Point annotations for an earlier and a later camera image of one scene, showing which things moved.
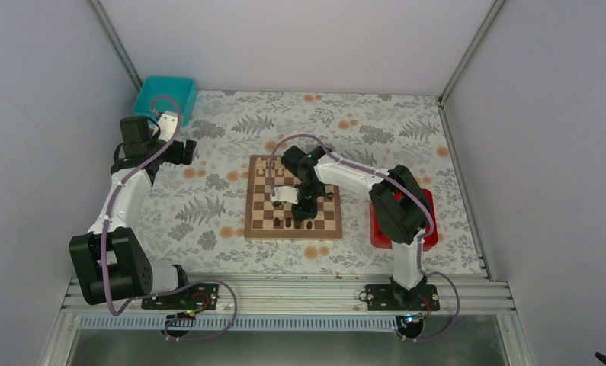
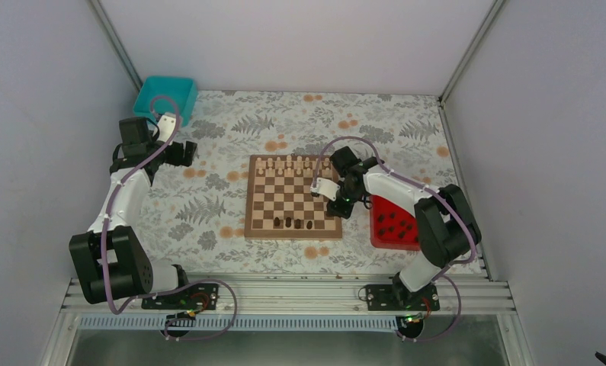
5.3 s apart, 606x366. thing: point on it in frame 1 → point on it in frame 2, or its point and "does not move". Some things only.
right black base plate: [392, 297] does not move
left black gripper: [176, 157] does not move
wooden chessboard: [264, 219] does not move
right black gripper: [305, 213] → [344, 213]
